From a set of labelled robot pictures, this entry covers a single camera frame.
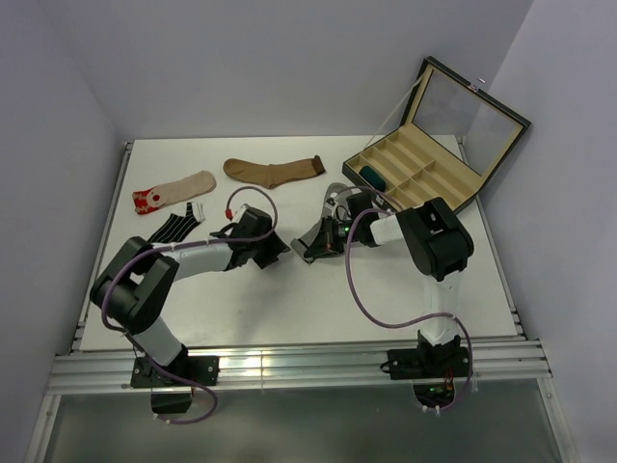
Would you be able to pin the beige red reindeer sock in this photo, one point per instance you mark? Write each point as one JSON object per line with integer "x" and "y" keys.
{"x": 166, "y": 194}

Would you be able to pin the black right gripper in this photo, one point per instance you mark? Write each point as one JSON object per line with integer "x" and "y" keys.
{"x": 326, "y": 244}

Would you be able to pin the aluminium frame rail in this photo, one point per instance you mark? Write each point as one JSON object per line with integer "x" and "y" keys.
{"x": 304, "y": 366}

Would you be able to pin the grey striped sock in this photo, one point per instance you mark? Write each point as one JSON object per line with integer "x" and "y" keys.
{"x": 335, "y": 190}

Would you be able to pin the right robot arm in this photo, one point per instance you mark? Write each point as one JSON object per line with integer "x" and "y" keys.
{"x": 439, "y": 246}

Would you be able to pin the black white striped sock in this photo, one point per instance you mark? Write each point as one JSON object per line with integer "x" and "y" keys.
{"x": 180, "y": 223}

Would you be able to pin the black compartment organizer box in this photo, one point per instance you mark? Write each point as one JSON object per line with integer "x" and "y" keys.
{"x": 451, "y": 140}

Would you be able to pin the brown long sock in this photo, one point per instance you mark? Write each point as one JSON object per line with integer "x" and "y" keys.
{"x": 271, "y": 176}

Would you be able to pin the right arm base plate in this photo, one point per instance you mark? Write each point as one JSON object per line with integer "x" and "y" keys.
{"x": 410, "y": 364}

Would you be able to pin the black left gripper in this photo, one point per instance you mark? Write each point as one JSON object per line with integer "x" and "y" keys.
{"x": 275, "y": 247}

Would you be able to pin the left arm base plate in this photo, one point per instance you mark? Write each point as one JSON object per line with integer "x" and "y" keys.
{"x": 202, "y": 370}

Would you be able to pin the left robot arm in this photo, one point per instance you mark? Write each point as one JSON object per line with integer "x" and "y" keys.
{"x": 135, "y": 285}

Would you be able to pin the green christmas bear sock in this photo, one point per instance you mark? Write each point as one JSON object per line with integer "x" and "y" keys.
{"x": 373, "y": 178}

